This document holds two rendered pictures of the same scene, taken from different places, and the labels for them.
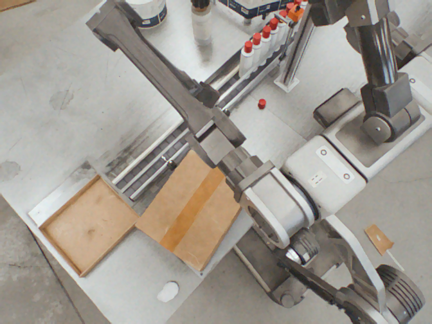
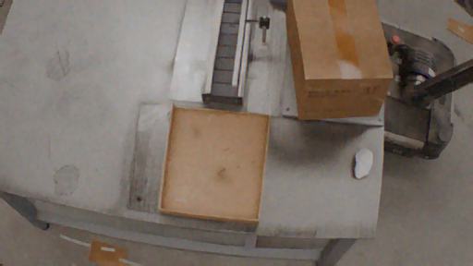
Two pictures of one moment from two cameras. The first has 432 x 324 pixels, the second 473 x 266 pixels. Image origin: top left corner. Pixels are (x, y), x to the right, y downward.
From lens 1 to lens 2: 101 cm
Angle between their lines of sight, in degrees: 12
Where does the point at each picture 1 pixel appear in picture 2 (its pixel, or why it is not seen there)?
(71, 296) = not seen: outside the picture
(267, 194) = not seen: outside the picture
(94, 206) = (199, 142)
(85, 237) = (221, 183)
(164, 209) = (319, 45)
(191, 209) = (342, 30)
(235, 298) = (392, 198)
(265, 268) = (405, 125)
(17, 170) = (74, 172)
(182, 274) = (361, 138)
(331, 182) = not seen: outside the picture
